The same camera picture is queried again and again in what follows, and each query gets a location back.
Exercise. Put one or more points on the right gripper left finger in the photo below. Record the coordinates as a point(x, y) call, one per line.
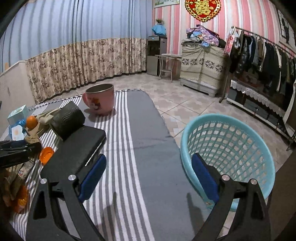
point(74, 182)

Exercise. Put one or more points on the beige printed snack wrapper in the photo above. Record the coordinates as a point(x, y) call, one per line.
point(13, 180)

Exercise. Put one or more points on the orange plastic wrapper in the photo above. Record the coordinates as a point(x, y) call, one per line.
point(21, 200)

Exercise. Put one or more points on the blue plastic bag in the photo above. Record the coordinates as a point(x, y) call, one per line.
point(17, 130)

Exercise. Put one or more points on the orange round lid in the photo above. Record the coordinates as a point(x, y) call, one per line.
point(45, 155)

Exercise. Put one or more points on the orange fruit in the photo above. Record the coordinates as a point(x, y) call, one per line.
point(31, 122)

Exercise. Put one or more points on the teal tissue box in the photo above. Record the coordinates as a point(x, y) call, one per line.
point(18, 114)

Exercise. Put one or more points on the black rectangular case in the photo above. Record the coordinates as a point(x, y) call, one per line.
point(78, 151)

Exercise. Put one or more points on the white low cabinet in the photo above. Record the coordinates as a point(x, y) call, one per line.
point(15, 91)

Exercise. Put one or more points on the black cylindrical roll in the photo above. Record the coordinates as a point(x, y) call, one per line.
point(67, 120)

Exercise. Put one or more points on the light blue plastic basket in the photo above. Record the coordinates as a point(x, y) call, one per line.
point(231, 147)

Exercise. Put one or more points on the pink enamel mug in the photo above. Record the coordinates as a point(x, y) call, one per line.
point(100, 99)

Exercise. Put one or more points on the blue and floral curtain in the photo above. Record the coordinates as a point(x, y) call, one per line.
point(67, 44)

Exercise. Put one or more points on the low shelf with lace cover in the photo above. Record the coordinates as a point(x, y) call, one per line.
point(258, 105)

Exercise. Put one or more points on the cloth covered cabinet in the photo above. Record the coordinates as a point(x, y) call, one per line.
point(203, 68)

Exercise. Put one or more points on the clothes rack with garments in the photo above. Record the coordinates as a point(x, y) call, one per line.
point(265, 65)

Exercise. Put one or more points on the small white stool table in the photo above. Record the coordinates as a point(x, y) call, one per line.
point(167, 63)

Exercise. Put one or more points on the grey water dispenser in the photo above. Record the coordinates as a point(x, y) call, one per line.
point(156, 45)

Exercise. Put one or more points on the blue pot with plant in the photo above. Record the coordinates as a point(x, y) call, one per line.
point(159, 29)

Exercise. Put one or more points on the pile of clothes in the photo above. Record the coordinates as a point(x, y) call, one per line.
point(203, 36)

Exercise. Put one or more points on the framed wall picture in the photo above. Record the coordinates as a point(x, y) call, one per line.
point(163, 3)

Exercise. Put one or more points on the red gold wall ornament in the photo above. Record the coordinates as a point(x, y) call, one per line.
point(203, 10)

